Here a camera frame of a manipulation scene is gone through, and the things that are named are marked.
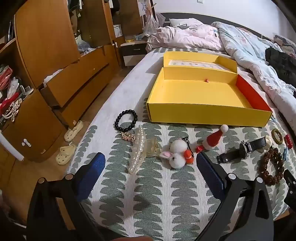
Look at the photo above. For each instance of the pale cartoon print quilt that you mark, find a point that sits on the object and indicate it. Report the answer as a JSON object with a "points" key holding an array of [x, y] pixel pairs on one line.
{"points": [[245, 46]]}

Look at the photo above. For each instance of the pearl hair claw clip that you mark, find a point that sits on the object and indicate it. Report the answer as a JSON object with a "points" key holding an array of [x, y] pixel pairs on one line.
{"points": [[138, 148]]}

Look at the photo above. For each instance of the pink quilt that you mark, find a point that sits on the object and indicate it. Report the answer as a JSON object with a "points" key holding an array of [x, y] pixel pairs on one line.
{"points": [[185, 34]]}

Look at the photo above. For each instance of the dark headboard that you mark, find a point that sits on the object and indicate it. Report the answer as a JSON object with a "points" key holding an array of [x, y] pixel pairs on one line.
{"points": [[208, 16]]}

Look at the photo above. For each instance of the clear plastic bag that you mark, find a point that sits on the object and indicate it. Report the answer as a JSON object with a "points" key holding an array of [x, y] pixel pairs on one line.
{"points": [[151, 25]]}

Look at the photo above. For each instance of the hanging clothes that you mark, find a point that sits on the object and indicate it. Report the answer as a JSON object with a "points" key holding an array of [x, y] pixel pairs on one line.
{"points": [[75, 16]]}

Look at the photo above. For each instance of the wooden drawer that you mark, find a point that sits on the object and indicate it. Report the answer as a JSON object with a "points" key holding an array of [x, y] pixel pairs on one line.
{"points": [[76, 74], [81, 102]]}

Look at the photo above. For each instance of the dark nightstand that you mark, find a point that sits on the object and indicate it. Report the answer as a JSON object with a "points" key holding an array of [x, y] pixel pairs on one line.
{"points": [[134, 49]]}

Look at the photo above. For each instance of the red santa hat hair clip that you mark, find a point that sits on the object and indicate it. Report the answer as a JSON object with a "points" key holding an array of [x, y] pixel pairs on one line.
{"points": [[211, 140]]}

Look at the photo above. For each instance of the blue plastic bag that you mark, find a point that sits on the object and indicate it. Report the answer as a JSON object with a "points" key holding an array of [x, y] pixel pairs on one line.
{"points": [[84, 46]]}

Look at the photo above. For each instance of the small cream ornament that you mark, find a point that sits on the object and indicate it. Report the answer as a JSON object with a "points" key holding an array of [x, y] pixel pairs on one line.
{"points": [[269, 141]]}

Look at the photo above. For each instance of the white box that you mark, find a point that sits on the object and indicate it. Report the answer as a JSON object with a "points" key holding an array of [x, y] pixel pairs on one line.
{"points": [[117, 30]]}

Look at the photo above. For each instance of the cream slipper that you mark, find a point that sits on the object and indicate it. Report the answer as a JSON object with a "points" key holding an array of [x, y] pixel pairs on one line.
{"points": [[73, 131], [66, 154]]}

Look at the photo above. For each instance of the black cloth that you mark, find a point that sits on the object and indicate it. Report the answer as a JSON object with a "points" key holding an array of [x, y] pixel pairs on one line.
{"points": [[281, 62]]}

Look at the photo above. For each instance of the black wristwatch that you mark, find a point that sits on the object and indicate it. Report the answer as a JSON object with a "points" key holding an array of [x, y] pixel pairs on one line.
{"points": [[244, 148]]}

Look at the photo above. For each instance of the white rabbit pompom hair clip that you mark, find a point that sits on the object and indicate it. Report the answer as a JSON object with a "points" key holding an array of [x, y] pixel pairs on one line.
{"points": [[177, 158]]}

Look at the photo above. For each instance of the yellow cardboard box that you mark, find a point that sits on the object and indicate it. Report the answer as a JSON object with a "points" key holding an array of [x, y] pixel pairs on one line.
{"points": [[198, 97]]}

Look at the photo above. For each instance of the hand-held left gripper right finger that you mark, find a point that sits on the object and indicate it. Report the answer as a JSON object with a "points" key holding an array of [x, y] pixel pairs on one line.
{"points": [[211, 177]]}

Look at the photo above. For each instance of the wooden wardrobe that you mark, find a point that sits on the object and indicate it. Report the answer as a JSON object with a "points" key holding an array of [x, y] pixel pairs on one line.
{"points": [[44, 32]]}

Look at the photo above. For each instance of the patterned pillow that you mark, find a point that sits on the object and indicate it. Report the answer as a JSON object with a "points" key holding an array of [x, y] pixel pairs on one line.
{"points": [[284, 44]]}

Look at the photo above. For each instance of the blue tassel charm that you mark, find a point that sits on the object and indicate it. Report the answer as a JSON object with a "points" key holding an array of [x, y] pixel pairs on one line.
{"points": [[285, 153]]}

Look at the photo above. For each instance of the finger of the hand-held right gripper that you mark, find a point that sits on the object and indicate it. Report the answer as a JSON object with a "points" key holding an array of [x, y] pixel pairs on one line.
{"points": [[291, 178]]}

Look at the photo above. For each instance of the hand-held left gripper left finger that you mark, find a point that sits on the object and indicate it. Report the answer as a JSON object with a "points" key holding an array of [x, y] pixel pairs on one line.
{"points": [[92, 172]]}

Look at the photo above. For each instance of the pile of accessories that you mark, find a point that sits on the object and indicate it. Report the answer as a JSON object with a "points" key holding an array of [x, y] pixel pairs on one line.
{"points": [[11, 97]]}

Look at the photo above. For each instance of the red bead hair clip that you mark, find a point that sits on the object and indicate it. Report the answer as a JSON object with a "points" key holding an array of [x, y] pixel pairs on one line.
{"points": [[288, 140]]}

